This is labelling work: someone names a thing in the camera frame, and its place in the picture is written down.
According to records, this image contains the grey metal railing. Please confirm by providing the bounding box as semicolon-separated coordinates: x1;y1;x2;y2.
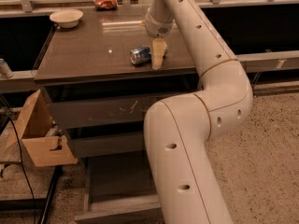
0;50;299;93

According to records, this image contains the black cable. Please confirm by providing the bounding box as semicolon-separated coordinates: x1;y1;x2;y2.
0;114;38;224

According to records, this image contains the crumpled orange snack bag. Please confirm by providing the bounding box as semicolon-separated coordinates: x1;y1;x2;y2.
93;0;118;10

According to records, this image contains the silver can on ledge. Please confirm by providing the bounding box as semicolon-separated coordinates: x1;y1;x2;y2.
0;59;13;78

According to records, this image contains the grey middle drawer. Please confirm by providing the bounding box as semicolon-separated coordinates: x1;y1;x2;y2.
68;132;143;158

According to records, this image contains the grey drawer cabinet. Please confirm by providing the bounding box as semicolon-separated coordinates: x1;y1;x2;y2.
33;4;204;224

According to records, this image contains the grey top drawer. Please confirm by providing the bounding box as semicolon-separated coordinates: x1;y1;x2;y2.
46;93;169;130

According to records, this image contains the white ceramic bowl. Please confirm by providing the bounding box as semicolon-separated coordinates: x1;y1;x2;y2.
50;9;83;28

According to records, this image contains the blue silver redbull can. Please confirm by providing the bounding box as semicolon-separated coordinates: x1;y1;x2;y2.
130;47;151;65

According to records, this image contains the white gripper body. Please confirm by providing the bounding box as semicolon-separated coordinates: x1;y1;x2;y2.
144;10;174;38

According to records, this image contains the grey open bottom drawer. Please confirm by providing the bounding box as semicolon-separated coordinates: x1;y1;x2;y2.
75;151;162;224

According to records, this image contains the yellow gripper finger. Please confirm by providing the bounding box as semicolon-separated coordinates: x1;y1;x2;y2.
151;38;167;70

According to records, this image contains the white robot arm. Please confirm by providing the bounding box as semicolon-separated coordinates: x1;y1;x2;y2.
144;0;253;224

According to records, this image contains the open cardboard box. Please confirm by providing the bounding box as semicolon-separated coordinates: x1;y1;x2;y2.
6;90;78;167

